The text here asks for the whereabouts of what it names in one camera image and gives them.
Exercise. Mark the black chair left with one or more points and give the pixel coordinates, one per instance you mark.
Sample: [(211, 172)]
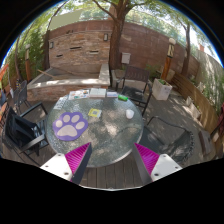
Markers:
[(22, 135)]

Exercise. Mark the wooden lamp post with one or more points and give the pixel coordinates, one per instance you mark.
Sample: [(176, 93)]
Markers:
[(170, 54)]

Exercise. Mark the white open book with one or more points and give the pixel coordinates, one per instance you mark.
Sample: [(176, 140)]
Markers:
[(97, 92)]

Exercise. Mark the purple paw print mousepad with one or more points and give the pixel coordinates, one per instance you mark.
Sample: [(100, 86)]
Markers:
[(69, 126)]

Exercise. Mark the round glass patio table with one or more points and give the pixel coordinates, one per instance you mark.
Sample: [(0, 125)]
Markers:
[(112, 135)]

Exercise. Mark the black mesh chair right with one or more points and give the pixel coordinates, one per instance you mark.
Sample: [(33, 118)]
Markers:
[(164, 137)]

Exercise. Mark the black metal chair far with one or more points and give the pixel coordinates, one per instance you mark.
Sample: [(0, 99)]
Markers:
[(136, 86)]

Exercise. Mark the grey wall utility box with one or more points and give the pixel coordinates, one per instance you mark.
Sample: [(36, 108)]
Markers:
[(125, 58)]

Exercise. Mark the white square planter box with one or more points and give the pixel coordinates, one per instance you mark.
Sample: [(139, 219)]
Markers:
[(161, 89)]

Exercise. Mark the grey patterned booklet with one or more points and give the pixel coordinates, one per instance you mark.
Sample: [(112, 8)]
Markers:
[(59, 104)]

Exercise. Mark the tree trunk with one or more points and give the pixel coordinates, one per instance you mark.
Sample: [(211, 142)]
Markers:
[(118, 14)]

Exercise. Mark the small white card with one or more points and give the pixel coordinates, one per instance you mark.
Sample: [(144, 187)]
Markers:
[(112, 94)]

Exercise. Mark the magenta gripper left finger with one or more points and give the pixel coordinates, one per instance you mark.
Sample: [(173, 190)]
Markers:
[(70, 166)]

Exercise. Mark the colourful magazine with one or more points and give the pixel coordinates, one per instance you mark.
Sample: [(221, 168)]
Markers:
[(79, 94)]

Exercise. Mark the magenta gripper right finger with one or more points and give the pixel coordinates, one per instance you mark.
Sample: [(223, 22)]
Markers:
[(153, 166)]

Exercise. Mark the green rectangular box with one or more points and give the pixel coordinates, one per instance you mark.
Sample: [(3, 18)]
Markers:
[(121, 97)]

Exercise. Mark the stone raised fountain basin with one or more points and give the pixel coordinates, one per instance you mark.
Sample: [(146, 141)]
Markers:
[(52, 90)]

